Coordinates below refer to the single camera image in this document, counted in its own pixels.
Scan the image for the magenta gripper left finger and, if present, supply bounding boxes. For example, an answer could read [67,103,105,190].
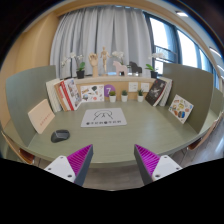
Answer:
[45,144,93,186]

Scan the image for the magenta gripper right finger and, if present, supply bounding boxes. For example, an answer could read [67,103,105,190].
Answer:
[134,144,181,185]

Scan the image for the dark grey computer mouse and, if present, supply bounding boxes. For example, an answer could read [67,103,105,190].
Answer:
[51,130,70,143]

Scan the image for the grey printed mouse mat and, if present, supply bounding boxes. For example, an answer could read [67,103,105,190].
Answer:
[81,108,127,128]

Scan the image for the beige card with red text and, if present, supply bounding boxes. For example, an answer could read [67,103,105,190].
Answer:
[28,99,55,134]

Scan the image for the colourful picture card right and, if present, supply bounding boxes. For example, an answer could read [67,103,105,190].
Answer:
[169,95,194,124]

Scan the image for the white book behind dark book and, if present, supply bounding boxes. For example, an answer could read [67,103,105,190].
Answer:
[159,77,172,106]

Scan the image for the dark cover book right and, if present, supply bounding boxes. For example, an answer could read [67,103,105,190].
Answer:
[145,79,166,106]

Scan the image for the sticker sheet on shelf front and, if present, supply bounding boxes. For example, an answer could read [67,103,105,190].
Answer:
[80,84,104,103]

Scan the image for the small potted plant right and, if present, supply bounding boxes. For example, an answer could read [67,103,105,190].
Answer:
[137,89,144,102]

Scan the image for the small potted plant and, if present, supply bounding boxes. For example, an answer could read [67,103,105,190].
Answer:
[109,91,116,103]
[121,90,128,102]
[137,89,144,102]

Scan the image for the small potted plant middle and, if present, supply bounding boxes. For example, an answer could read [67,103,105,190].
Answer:
[121,90,128,102]

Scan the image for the red and white magazine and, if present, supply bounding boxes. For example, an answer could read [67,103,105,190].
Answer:
[54,78,81,111]

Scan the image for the white book leaning left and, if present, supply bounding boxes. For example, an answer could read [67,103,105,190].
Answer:
[46,78,62,112]

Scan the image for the small potted plant left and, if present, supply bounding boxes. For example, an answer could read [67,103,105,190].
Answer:
[109,91,116,103]

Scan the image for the purple round number sign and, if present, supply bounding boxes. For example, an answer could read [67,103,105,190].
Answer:
[104,84,115,97]

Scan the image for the green left desk partition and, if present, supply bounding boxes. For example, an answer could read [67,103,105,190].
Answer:
[6,66,56,146]

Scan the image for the green desk partition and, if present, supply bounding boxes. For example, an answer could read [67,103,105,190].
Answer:
[163,63,214,133]
[6,66,56,146]

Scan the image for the green right desk partition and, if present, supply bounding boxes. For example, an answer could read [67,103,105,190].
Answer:
[163,63,214,133]

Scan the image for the white orchid black pot left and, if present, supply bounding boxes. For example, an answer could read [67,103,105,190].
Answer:
[61,52,85,72]

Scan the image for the white orchid black pot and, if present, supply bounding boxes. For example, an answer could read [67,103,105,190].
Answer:
[145,52,164,79]
[61,52,85,72]

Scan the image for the white orchid black pot right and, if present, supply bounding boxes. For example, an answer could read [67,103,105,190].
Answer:
[145,52,164,79]

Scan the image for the black horse figurine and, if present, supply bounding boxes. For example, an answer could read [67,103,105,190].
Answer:
[129,61,142,74]

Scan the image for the pink horse figurine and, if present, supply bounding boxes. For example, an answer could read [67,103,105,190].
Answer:
[113,61,128,76]

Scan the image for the wooden hand model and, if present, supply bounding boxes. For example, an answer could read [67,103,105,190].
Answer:
[88,53,98,78]

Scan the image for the white orchid middle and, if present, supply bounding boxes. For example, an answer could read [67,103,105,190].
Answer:
[112,51,124,65]

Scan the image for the wooden mannequin figure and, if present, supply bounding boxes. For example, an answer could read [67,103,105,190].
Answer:
[100,47,110,73]

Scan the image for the grey window curtain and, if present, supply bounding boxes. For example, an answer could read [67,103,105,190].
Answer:
[50,6,152,78]

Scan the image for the white wall socket plate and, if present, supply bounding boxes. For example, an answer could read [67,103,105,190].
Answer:
[129,82,138,92]

